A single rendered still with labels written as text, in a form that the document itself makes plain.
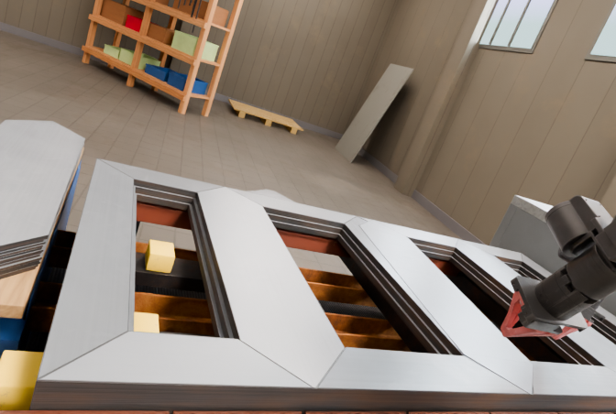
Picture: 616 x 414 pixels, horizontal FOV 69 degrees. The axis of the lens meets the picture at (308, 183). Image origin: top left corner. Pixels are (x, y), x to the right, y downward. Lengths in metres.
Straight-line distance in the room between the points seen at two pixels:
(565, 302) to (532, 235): 1.32
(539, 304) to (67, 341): 0.61
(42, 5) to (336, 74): 5.17
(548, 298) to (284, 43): 8.27
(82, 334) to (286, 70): 8.32
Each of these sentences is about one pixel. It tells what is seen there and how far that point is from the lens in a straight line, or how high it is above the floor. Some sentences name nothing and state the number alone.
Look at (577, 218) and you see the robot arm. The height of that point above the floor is 1.20.
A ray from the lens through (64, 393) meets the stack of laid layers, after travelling 0.60.
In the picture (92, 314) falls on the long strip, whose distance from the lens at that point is 0.68.
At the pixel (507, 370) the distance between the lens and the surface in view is 0.99.
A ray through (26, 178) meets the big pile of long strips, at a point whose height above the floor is 0.85.
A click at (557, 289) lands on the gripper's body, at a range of 0.69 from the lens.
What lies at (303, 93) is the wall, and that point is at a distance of 8.94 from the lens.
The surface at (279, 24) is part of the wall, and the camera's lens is 8.73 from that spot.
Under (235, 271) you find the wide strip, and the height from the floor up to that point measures 0.86.
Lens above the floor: 1.27
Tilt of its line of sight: 14 degrees down
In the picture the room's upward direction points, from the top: 21 degrees clockwise
